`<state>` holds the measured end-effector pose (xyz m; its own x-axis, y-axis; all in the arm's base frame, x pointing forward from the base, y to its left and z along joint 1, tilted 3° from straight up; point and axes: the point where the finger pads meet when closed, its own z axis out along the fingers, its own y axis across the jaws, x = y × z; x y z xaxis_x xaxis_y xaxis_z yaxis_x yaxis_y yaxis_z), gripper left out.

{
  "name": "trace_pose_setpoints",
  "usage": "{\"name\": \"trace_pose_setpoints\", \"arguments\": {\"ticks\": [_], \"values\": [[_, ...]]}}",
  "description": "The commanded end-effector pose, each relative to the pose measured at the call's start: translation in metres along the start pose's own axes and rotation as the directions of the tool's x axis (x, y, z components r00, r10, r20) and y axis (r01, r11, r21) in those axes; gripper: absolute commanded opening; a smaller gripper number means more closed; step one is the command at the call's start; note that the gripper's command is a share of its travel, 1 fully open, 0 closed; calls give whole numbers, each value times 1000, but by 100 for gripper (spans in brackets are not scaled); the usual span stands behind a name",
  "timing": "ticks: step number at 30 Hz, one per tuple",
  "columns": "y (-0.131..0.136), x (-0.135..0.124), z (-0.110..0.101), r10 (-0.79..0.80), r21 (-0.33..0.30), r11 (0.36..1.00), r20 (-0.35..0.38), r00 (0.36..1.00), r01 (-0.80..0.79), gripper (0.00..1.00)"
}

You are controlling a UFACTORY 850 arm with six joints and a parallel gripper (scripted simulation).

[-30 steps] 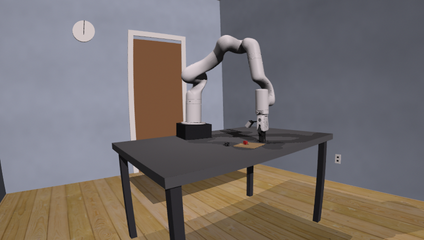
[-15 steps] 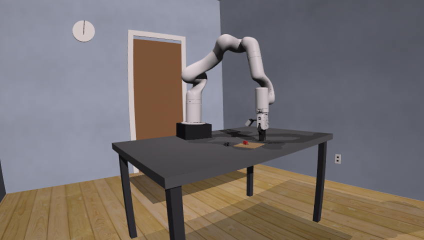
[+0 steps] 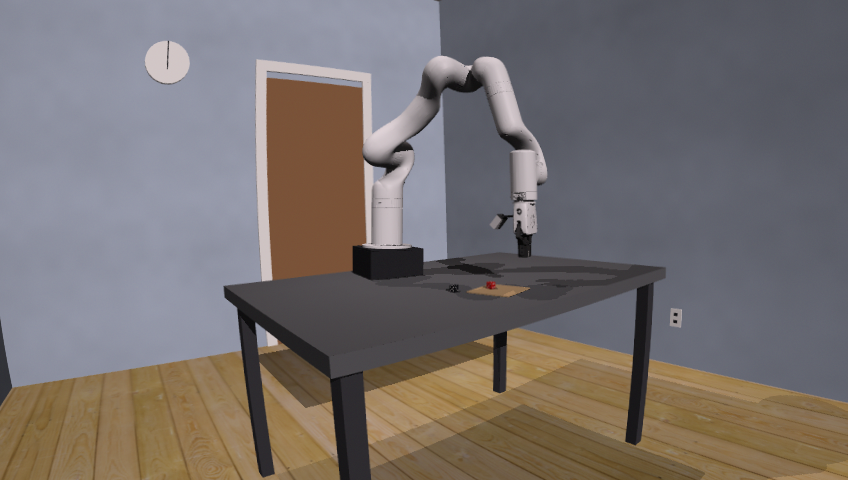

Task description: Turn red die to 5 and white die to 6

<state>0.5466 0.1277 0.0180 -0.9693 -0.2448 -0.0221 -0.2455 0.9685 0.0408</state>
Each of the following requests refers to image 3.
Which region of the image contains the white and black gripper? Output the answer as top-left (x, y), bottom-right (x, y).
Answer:
top-left (512, 202), bottom-right (537, 258)

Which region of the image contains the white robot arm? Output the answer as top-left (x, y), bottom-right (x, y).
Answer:
top-left (362, 56), bottom-right (548, 249)

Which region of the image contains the tan mat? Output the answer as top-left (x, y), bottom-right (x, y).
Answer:
top-left (466, 284), bottom-right (530, 298)

